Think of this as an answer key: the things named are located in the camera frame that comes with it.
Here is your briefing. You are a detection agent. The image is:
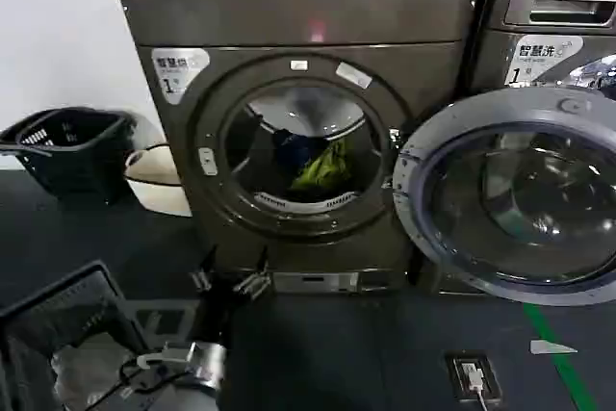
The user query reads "silver washer label sticker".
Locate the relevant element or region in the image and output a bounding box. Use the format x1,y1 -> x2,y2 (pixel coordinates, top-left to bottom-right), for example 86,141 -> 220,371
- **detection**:
504,35 -> 586,89

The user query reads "white plug with cable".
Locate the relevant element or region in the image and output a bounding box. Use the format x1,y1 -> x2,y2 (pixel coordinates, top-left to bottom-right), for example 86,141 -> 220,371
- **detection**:
460,359 -> 498,411

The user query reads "pale grey cloth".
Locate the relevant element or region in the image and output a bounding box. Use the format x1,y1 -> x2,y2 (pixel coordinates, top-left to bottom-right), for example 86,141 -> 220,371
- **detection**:
51,344 -> 145,402

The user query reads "round glass dryer door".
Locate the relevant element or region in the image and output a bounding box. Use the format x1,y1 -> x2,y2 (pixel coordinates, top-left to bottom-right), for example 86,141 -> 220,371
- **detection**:
392,90 -> 616,307

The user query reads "floor power socket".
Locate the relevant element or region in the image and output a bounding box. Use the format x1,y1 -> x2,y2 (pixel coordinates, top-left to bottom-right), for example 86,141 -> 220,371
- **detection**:
444,349 -> 502,403

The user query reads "green floor tape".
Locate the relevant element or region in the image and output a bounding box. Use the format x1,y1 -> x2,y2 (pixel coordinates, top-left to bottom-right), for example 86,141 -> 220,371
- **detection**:
521,301 -> 594,411

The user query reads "green garment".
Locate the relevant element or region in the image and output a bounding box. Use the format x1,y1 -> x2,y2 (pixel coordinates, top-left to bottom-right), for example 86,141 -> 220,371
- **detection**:
290,138 -> 353,192

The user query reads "black square laundry basket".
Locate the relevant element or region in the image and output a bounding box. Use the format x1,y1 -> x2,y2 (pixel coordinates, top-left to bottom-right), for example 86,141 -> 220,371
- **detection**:
0,259 -> 151,411

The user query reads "white paper scrap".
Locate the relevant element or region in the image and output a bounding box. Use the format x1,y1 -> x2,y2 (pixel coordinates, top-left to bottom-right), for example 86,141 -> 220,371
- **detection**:
528,339 -> 578,355

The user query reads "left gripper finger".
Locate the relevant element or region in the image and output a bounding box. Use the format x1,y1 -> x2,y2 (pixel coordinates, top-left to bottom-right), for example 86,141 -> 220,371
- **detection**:
232,245 -> 270,293
191,244 -> 217,288

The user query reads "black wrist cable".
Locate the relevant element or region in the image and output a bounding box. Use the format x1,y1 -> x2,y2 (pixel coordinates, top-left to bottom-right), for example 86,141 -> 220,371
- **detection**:
116,356 -> 194,396

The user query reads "white plastic basin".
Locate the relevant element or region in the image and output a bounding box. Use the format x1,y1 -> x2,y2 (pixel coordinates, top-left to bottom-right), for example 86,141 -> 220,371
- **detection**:
124,140 -> 194,218

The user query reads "silver dryer label sticker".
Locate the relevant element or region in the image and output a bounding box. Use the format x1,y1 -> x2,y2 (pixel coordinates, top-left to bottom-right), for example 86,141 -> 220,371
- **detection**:
150,46 -> 214,107

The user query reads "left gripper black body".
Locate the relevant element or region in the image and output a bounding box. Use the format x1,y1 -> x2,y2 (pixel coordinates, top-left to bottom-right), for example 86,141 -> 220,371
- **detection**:
193,277 -> 243,348

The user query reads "black slatted laundry basket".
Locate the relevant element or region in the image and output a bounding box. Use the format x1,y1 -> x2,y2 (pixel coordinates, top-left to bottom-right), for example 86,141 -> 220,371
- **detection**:
0,110 -> 140,201

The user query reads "grey front-load dryer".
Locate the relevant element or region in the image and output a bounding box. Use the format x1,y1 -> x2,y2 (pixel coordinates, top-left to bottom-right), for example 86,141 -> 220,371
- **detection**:
113,0 -> 485,295

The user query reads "dark blue garment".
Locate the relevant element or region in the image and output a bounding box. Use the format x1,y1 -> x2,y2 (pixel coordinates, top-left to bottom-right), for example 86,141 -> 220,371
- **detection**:
270,128 -> 339,182

